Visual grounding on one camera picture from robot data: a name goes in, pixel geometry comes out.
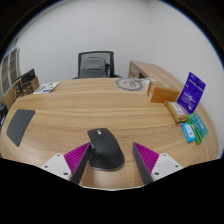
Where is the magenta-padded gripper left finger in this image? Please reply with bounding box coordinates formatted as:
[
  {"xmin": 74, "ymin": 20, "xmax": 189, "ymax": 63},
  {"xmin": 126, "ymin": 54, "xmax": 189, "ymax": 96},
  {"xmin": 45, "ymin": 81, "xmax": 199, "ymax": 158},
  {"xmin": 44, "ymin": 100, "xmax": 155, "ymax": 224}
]
[{"xmin": 41, "ymin": 142, "xmax": 93, "ymax": 186}]

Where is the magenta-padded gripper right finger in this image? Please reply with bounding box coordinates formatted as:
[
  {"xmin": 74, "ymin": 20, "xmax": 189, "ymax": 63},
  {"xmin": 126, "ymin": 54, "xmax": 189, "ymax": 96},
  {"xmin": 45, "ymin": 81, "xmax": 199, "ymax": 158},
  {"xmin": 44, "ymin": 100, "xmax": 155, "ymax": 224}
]
[{"xmin": 131, "ymin": 141, "xmax": 184, "ymax": 186}]

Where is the black computer mouse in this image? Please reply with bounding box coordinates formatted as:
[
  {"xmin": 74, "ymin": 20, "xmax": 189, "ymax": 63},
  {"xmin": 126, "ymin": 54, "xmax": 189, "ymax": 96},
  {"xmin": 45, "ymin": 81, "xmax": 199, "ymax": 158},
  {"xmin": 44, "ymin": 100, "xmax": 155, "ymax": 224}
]
[{"xmin": 87, "ymin": 127, "xmax": 126, "ymax": 172}]

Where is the dark grey mouse pad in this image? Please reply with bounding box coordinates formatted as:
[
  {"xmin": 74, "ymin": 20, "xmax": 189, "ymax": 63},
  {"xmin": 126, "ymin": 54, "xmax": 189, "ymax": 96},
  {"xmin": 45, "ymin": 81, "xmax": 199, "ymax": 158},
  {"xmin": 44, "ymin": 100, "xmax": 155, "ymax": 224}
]
[{"xmin": 5, "ymin": 108, "xmax": 36, "ymax": 148}]

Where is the small blue pack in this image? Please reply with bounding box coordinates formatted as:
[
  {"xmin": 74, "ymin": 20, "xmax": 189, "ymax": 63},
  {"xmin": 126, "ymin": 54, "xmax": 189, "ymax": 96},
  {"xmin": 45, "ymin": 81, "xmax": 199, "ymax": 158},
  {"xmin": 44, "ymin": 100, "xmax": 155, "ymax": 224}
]
[{"xmin": 181, "ymin": 122, "xmax": 197, "ymax": 144}]

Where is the long tan small box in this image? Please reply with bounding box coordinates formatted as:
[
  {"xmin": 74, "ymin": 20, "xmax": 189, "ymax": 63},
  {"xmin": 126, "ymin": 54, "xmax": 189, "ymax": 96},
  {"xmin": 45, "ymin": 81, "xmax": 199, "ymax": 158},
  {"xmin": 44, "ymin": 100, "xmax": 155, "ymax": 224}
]
[{"xmin": 164, "ymin": 100, "xmax": 189, "ymax": 125}]

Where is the green flat package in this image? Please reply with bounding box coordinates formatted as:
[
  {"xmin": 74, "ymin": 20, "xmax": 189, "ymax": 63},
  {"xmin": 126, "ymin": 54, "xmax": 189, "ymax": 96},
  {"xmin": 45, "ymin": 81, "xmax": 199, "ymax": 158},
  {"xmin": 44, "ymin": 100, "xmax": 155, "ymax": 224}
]
[{"xmin": 186, "ymin": 112, "xmax": 210, "ymax": 146}]

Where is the orange-brown cardboard box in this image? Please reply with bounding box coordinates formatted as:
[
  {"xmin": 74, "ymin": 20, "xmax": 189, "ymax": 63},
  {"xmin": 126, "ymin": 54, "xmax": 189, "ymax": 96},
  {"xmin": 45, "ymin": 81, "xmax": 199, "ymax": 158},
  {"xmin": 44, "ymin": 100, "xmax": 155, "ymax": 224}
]
[{"xmin": 146, "ymin": 81, "xmax": 181, "ymax": 104}]

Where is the printed sheet with coloured shapes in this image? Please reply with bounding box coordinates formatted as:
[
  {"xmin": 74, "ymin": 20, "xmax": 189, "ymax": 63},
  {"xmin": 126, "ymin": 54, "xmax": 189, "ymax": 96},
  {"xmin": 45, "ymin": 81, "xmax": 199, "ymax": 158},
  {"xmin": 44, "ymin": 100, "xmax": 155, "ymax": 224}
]
[{"xmin": 32, "ymin": 81, "xmax": 62, "ymax": 95}]

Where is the purple retail package card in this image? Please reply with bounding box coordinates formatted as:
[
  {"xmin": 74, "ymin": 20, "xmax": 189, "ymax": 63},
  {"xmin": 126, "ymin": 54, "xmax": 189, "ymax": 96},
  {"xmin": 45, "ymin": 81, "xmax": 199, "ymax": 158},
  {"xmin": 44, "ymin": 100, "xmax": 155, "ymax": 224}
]
[{"xmin": 176, "ymin": 71, "xmax": 207, "ymax": 115}]

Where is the black leather armchair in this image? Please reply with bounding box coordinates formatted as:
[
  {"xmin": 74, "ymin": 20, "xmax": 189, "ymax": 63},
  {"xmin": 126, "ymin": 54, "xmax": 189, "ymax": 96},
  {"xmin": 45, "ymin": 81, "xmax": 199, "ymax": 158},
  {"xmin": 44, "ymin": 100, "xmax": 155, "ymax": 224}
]
[{"xmin": 0, "ymin": 104, "xmax": 9, "ymax": 134}]

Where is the wooden side desk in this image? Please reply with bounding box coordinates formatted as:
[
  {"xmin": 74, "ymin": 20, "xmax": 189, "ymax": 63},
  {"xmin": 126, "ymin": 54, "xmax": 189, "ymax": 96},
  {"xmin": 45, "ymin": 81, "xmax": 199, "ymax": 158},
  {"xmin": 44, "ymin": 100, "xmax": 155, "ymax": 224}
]
[{"xmin": 128, "ymin": 60, "xmax": 188, "ymax": 92}]

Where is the tall brown printed box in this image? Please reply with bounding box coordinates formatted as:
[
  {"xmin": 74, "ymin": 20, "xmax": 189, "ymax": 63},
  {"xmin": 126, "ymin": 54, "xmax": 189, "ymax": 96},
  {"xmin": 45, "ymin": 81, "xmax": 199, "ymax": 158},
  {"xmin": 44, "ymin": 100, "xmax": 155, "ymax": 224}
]
[{"xmin": 11, "ymin": 79, "xmax": 24, "ymax": 100}]

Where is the grey backpack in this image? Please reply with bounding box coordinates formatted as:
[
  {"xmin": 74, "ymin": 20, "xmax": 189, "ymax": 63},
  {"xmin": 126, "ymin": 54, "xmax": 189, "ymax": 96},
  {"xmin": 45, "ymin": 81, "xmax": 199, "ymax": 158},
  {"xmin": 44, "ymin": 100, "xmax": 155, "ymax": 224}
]
[{"xmin": 79, "ymin": 56, "xmax": 111, "ymax": 79}]

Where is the black printed box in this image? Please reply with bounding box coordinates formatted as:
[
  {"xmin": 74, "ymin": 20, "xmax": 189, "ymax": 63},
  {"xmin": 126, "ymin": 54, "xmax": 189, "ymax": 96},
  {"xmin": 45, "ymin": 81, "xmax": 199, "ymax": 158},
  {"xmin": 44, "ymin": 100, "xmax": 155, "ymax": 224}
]
[{"xmin": 20, "ymin": 68, "xmax": 37, "ymax": 85}]

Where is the black mesh office chair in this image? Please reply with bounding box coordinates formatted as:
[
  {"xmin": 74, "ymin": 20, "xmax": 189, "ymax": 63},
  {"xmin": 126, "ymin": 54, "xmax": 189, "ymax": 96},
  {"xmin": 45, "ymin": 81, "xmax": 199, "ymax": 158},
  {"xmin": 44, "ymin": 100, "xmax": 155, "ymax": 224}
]
[{"xmin": 72, "ymin": 50, "xmax": 123, "ymax": 80}]

